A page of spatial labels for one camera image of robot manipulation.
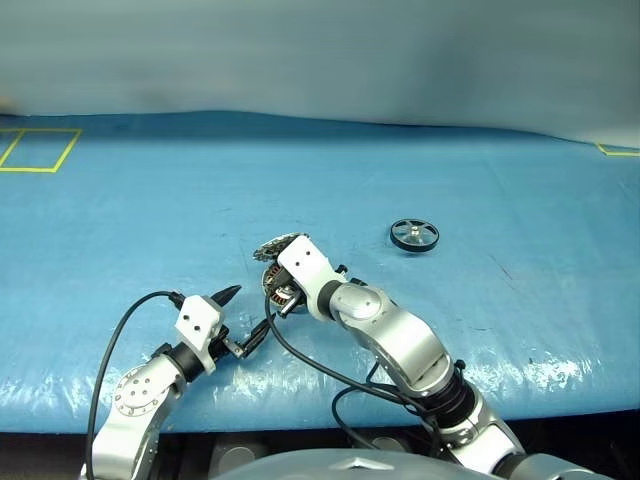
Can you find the black spoked rotor wheel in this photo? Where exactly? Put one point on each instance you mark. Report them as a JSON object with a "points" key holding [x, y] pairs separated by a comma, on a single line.
{"points": [[415, 235]]}

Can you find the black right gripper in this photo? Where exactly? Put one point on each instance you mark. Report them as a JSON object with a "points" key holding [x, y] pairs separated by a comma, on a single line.
{"points": [[292, 285]]}

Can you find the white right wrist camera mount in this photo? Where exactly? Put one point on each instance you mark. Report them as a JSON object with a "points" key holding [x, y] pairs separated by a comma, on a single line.
{"points": [[305, 265]]}

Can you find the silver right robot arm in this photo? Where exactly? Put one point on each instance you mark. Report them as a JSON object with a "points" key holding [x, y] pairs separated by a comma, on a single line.
{"points": [[400, 335]]}

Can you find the blue plastic table cover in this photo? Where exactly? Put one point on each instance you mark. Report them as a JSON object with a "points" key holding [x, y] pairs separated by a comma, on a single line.
{"points": [[320, 190]]}

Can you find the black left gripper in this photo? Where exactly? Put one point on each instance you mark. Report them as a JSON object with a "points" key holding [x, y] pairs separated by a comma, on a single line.
{"points": [[223, 345]]}

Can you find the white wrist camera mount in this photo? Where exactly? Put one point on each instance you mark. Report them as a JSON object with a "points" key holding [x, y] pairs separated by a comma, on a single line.
{"points": [[305, 265], [197, 315]]}

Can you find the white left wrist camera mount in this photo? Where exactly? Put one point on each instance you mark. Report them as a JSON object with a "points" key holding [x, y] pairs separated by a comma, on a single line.
{"points": [[197, 315]]}

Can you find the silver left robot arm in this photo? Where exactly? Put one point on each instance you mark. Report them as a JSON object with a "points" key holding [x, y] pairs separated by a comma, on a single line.
{"points": [[135, 395]]}

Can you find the grey round disc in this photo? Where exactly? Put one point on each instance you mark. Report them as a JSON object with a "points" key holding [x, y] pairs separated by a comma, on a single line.
{"points": [[235, 455], [386, 442]]}

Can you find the grey robot torso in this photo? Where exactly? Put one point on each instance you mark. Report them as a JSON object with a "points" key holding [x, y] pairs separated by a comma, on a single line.
{"points": [[340, 465]]}

